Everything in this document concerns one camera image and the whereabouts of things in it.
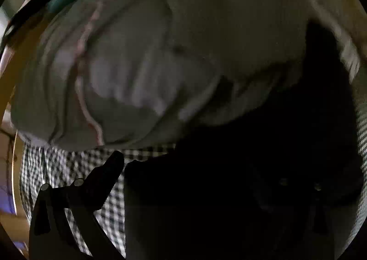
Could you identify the wooden bed frame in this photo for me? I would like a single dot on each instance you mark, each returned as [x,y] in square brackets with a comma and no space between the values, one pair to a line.
[8,82]

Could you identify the black jacket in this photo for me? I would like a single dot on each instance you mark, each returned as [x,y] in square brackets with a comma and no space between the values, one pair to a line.
[229,176]

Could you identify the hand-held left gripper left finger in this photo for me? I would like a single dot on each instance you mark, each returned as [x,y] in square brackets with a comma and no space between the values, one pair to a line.
[103,182]

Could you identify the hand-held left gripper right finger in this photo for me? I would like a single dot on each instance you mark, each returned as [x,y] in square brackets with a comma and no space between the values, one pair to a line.
[317,214]

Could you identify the black-white checkered bed sheet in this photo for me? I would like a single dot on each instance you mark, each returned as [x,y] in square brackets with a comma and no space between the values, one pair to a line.
[57,168]

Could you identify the grey garment with pink seam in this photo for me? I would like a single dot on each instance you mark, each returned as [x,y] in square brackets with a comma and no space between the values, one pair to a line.
[143,62]

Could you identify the black clothes pile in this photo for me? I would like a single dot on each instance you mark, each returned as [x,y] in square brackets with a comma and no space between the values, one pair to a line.
[31,10]

